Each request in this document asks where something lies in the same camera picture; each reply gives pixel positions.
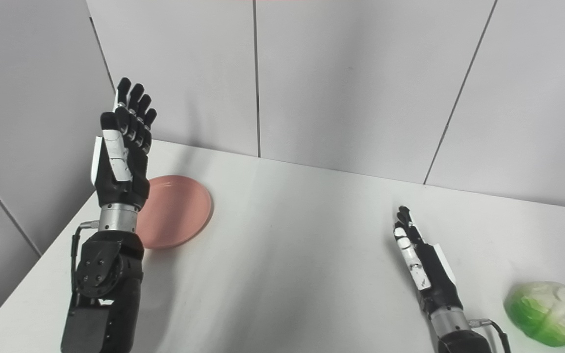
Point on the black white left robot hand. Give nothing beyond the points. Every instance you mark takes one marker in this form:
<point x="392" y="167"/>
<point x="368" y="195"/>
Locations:
<point x="133" y="166"/>

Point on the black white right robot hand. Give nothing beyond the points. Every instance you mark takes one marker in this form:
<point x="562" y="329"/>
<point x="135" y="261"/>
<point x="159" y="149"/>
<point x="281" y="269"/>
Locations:
<point x="437" y="274"/>

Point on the pink round plate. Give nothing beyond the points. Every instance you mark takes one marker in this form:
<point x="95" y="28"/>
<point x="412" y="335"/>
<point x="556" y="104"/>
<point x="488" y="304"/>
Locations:
<point x="179" y="211"/>

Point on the green white cabbage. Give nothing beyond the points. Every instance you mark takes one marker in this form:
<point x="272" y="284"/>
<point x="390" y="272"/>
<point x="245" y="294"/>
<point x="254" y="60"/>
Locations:
<point x="545" y="314"/>

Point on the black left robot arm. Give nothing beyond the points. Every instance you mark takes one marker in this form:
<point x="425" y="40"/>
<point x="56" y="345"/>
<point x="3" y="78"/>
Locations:
<point x="103" y="294"/>

